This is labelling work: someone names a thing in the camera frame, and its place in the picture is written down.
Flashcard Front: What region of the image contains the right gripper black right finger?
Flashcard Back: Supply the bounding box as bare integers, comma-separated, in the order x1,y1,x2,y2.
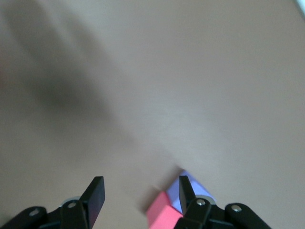
176,176,272,229

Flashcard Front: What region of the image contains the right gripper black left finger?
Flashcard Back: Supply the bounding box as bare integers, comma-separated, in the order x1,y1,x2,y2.
0,176,106,229

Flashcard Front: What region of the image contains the purple foam block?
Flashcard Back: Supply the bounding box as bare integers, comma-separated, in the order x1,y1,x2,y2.
165,169,216,211

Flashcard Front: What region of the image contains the red foam block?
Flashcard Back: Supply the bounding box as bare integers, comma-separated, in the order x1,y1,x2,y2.
145,190,184,229

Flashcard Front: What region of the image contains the brown table cover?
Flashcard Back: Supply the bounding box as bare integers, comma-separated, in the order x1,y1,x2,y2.
0,0,305,229

